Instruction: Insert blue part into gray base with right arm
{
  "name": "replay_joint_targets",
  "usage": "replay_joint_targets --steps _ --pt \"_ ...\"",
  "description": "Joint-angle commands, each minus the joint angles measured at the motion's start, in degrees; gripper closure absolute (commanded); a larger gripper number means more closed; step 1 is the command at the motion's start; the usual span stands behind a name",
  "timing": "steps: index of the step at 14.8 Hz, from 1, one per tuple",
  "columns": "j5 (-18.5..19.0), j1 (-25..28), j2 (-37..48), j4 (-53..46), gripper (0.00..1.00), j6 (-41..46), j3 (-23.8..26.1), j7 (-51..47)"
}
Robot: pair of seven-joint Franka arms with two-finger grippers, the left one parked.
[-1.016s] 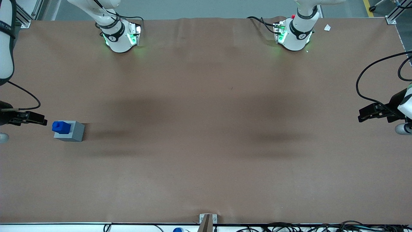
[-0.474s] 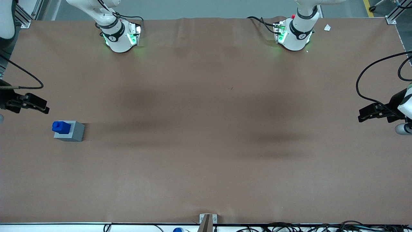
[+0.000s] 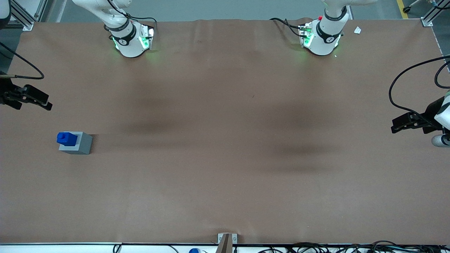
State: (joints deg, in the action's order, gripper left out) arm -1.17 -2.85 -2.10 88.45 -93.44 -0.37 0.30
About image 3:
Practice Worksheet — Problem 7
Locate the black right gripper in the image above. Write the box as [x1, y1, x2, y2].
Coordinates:
[0, 72, 53, 111]

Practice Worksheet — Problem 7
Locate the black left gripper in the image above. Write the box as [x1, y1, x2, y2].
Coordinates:
[391, 97, 445, 135]

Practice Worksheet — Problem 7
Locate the blue plastic block part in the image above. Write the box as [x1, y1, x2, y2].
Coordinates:
[56, 131, 78, 147]

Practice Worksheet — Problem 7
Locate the gray square base block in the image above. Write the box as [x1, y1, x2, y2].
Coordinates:
[58, 131, 93, 155]

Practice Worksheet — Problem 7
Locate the black chair caster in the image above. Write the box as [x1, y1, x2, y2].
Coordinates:
[402, 0, 423, 14]

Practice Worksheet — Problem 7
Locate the brown table cover sheet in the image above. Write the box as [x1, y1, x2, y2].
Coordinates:
[0, 18, 450, 245]

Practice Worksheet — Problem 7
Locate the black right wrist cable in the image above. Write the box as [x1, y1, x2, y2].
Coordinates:
[0, 41, 45, 80]

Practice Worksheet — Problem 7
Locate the long black left wrist cable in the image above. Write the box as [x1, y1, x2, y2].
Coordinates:
[388, 55, 450, 120]

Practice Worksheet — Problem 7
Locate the short black cable loop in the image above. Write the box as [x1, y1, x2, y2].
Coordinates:
[434, 61, 450, 89]

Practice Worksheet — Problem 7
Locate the aluminium frame post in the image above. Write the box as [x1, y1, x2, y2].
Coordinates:
[421, 0, 450, 27]
[9, 0, 35, 32]

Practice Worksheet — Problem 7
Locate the black cable tangle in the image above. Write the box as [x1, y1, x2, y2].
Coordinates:
[259, 240, 450, 253]

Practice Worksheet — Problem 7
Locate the white table edge rail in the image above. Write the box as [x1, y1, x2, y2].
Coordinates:
[0, 242, 450, 253]

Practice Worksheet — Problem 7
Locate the black left arm base cable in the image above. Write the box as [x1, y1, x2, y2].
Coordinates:
[269, 17, 307, 38]

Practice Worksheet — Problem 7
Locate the camera post with bracket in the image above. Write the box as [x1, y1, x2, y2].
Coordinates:
[216, 233, 238, 253]

